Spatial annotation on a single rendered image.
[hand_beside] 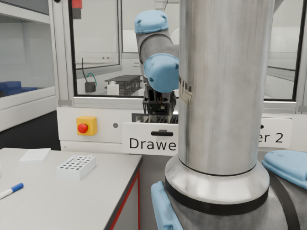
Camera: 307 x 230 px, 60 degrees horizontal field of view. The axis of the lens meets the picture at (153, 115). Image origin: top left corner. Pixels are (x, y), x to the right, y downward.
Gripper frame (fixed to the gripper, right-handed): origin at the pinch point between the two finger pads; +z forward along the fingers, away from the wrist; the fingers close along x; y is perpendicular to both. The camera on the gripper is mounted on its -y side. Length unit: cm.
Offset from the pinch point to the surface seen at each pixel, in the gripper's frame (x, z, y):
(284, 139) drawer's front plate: 44.1, 19.8, -8.8
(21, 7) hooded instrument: -80, -5, -70
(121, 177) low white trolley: -12.9, 15.2, 13.8
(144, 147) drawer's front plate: -6.3, 12.3, 3.2
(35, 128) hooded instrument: -82, 52, -35
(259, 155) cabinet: 36.2, 27.0, -6.0
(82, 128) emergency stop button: -32.6, 14.7, -5.9
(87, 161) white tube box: -25.7, 14.1, 9.3
